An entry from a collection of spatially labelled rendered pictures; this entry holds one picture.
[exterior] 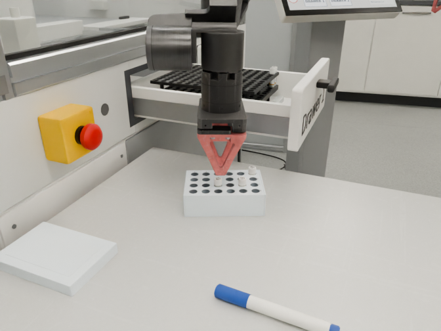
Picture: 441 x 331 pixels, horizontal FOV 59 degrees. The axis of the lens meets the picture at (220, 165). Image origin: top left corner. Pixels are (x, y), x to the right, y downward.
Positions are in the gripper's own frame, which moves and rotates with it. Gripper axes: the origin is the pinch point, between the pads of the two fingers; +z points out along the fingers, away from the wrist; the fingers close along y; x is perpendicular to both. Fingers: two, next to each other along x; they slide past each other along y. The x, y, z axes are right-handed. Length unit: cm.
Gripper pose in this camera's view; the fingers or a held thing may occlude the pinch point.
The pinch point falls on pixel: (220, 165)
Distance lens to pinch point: 59.2
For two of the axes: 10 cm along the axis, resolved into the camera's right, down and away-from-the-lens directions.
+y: 0.2, 4.3, -9.0
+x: 10.0, 0.0, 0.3
